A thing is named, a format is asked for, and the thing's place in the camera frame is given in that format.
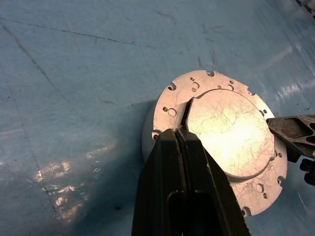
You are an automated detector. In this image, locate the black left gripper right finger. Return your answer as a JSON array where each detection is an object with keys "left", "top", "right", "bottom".
[{"left": 177, "top": 128, "right": 252, "bottom": 236}]

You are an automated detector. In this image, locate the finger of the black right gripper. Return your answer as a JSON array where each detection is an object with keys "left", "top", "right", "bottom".
[{"left": 266, "top": 114, "right": 315, "bottom": 163}]

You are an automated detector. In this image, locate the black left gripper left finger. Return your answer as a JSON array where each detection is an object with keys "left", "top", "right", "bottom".
[{"left": 131, "top": 128, "right": 187, "bottom": 236}]

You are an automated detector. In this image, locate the silver round housing lid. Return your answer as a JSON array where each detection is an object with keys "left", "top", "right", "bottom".
[{"left": 152, "top": 70, "right": 288, "bottom": 217}]

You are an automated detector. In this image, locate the blue table cover sheet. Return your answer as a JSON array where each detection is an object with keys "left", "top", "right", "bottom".
[{"left": 0, "top": 0, "right": 315, "bottom": 236}]

